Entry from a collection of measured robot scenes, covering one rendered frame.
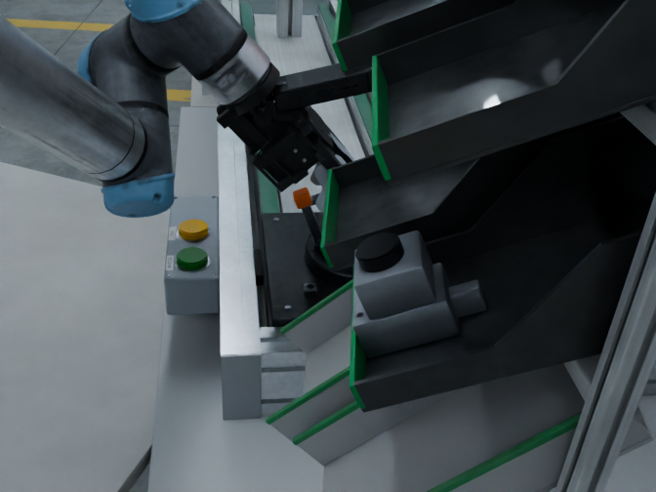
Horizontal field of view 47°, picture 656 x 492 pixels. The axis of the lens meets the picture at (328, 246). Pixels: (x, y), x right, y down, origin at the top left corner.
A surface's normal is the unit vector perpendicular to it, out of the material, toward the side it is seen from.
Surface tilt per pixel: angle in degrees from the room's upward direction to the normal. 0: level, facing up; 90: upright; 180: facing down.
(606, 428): 90
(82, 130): 105
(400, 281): 90
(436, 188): 25
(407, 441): 45
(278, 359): 90
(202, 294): 90
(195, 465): 0
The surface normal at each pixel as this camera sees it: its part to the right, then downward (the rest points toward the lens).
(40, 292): 0.05, -0.83
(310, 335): -0.05, 0.55
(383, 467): -0.67, -0.64
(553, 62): -0.37, -0.78
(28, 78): 0.91, 0.29
